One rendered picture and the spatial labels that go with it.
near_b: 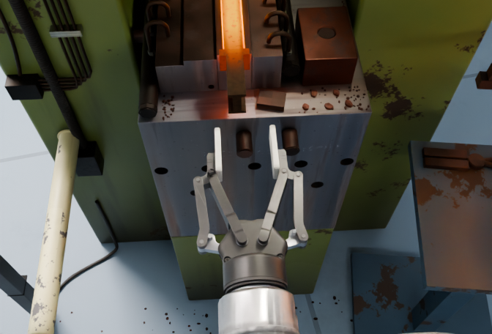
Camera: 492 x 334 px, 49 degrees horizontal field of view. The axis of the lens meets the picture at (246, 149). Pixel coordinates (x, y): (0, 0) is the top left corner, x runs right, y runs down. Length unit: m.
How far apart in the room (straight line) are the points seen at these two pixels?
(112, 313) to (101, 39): 0.94
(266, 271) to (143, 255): 1.18
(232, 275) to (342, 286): 1.12
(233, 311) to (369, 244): 1.23
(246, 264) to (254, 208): 0.53
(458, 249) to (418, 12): 0.43
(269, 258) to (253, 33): 0.40
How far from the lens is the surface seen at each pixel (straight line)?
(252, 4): 0.93
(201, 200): 0.68
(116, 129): 1.24
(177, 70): 0.87
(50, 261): 1.11
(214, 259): 1.39
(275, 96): 0.88
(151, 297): 1.72
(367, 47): 1.08
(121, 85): 1.12
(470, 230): 1.06
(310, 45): 0.89
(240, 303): 0.60
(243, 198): 1.10
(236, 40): 0.85
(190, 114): 0.88
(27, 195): 1.98
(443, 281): 1.00
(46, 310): 1.08
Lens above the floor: 1.61
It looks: 57 degrees down
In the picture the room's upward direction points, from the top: straight up
